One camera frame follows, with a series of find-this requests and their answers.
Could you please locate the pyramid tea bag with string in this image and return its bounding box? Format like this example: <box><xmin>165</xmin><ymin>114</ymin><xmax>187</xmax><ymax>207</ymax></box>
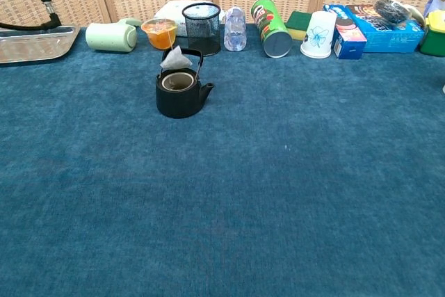
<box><xmin>147</xmin><ymin>0</ymin><xmax>193</xmax><ymax>71</ymax></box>

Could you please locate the black cast iron teapot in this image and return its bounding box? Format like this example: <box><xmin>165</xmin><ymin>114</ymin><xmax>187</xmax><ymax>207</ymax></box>
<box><xmin>155</xmin><ymin>48</ymin><xmax>215</xmax><ymax>119</ymax></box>

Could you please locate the white wet wipes pack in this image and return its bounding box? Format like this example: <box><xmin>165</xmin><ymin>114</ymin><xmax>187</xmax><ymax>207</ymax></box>
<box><xmin>154</xmin><ymin>0</ymin><xmax>223</xmax><ymax>38</ymax></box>

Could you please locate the orange jelly cup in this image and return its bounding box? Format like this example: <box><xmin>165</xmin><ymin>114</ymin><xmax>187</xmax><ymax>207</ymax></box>
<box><xmin>140</xmin><ymin>18</ymin><xmax>179</xmax><ymax>50</ymax></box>

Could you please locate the pale green lint roller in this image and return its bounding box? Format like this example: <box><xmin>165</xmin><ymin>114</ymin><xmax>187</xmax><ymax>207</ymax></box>
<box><xmin>85</xmin><ymin>17</ymin><xmax>143</xmax><ymax>53</ymax></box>

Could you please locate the black mesh pen holder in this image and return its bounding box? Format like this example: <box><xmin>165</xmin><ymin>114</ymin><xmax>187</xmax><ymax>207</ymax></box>
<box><xmin>181</xmin><ymin>2</ymin><xmax>223</xmax><ymax>57</ymax></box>

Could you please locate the clear plastic water bottle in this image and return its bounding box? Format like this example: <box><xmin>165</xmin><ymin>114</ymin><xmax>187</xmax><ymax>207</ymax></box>
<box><xmin>223</xmin><ymin>6</ymin><xmax>248</xmax><ymax>52</ymax></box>

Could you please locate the stainless steel tray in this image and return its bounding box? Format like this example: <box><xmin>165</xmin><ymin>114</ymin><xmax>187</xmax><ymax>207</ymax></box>
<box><xmin>0</xmin><ymin>24</ymin><xmax>81</xmax><ymax>65</ymax></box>

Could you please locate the green chips can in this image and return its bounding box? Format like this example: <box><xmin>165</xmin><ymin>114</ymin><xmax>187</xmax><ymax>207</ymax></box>
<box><xmin>251</xmin><ymin>0</ymin><xmax>293</xmax><ymax>58</ymax></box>

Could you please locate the green yellow sponge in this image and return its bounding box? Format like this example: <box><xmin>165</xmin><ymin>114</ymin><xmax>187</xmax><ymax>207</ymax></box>
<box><xmin>284</xmin><ymin>10</ymin><xmax>314</xmax><ymax>41</ymax></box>

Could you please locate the white paper cup blue flower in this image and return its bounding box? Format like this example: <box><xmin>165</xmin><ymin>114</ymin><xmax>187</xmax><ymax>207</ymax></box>
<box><xmin>300</xmin><ymin>10</ymin><xmax>337</xmax><ymax>59</ymax></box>

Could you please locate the blue pink cookie box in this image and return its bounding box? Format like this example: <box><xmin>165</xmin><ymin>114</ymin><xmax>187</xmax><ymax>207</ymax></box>
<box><xmin>323</xmin><ymin>3</ymin><xmax>368</xmax><ymax>61</ymax></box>

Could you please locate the dark brown cookie box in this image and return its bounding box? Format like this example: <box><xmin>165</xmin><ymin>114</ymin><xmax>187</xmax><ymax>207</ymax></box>
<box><xmin>346</xmin><ymin>3</ymin><xmax>383</xmax><ymax>20</ymax></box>

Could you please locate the blue table cloth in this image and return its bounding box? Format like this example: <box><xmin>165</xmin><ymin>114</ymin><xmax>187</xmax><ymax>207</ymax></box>
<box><xmin>0</xmin><ymin>24</ymin><xmax>445</xmax><ymax>297</ymax></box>

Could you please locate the blue biscuit box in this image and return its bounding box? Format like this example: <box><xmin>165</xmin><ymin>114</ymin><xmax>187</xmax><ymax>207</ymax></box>
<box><xmin>354</xmin><ymin>11</ymin><xmax>426</xmax><ymax>54</ymax></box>

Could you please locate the yellow green lidded container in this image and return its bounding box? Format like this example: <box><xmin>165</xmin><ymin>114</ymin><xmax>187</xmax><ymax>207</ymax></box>
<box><xmin>419</xmin><ymin>10</ymin><xmax>445</xmax><ymax>56</ymax></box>

